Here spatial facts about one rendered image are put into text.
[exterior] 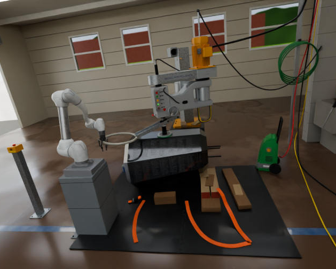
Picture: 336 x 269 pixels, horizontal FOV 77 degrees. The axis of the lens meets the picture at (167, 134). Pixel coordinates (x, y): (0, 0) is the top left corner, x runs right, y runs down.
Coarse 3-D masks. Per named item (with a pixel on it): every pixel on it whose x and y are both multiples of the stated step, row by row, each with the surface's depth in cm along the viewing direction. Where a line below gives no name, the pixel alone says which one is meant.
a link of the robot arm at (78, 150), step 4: (80, 140) 239; (72, 144) 233; (76, 144) 231; (80, 144) 232; (84, 144) 237; (72, 148) 232; (76, 148) 230; (80, 148) 231; (84, 148) 235; (68, 152) 236; (72, 152) 233; (76, 152) 231; (80, 152) 232; (84, 152) 235; (72, 156) 235; (76, 156) 232; (80, 156) 233; (84, 156) 235; (88, 156) 243; (76, 160) 234; (80, 160) 234; (84, 160) 236
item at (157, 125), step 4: (168, 116) 309; (172, 116) 310; (168, 120) 298; (172, 120) 300; (152, 124) 305; (156, 124) 307; (160, 124) 297; (164, 124) 298; (144, 128) 304; (148, 128) 304; (152, 128) 295; (156, 128) 296; (136, 132) 301; (140, 132) 303; (144, 132) 293; (148, 132) 295; (136, 136) 291; (140, 136) 293
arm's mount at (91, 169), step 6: (96, 162) 245; (102, 162) 251; (66, 168) 234; (72, 168) 233; (78, 168) 232; (84, 168) 231; (90, 168) 230; (96, 168) 237; (66, 174) 231; (72, 174) 230; (78, 174) 229; (84, 174) 228; (90, 174) 227
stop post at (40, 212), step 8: (16, 144) 274; (16, 152) 266; (16, 160) 273; (24, 160) 279; (24, 168) 278; (24, 176) 280; (24, 184) 285; (32, 184) 289; (32, 192) 289; (32, 200) 294; (40, 200) 301; (40, 208) 300; (32, 216) 299; (40, 216) 298
